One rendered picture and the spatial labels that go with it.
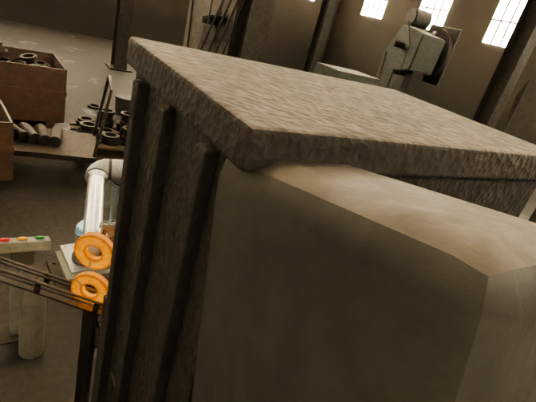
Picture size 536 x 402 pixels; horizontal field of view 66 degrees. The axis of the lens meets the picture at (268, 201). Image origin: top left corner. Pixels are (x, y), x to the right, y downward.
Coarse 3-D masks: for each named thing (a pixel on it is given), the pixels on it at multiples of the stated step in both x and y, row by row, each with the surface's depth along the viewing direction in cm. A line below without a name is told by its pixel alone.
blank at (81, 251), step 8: (88, 232) 161; (96, 232) 161; (80, 240) 159; (88, 240) 159; (96, 240) 159; (104, 240) 159; (80, 248) 161; (88, 248) 164; (104, 248) 160; (80, 256) 162; (88, 256) 163; (96, 256) 165; (104, 256) 161; (88, 264) 164; (96, 264) 163; (104, 264) 163
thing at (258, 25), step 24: (120, 0) 815; (240, 0) 433; (264, 0) 414; (336, 0) 1054; (528, 0) 662; (120, 24) 836; (240, 24) 445; (264, 24) 427; (528, 24) 674; (120, 48) 857; (240, 48) 455; (264, 48) 440; (312, 48) 1122; (528, 48) 672; (312, 72) 1123; (504, 72) 706; (504, 96) 704; (480, 120) 742
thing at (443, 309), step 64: (256, 192) 58; (320, 192) 50; (384, 192) 50; (256, 256) 58; (320, 256) 46; (384, 256) 39; (448, 256) 35; (512, 256) 35; (256, 320) 58; (320, 320) 47; (384, 320) 39; (448, 320) 34; (512, 320) 33; (256, 384) 58; (320, 384) 47; (384, 384) 39; (448, 384) 35; (512, 384) 37
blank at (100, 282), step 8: (88, 272) 168; (96, 272) 169; (80, 280) 168; (88, 280) 167; (96, 280) 167; (104, 280) 169; (72, 288) 170; (80, 288) 169; (96, 288) 169; (104, 288) 168; (88, 296) 171; (96, 296) 170
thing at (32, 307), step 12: (36, 276) 196; (24, 300) 198; (36, 300) 200; (24, 312) 201; (36, 312) 203; (24, 324) 204; (36, 324) 206; (24, 336) 208; (36, 336) 210; (24, 348) 211; (36, 348) 213
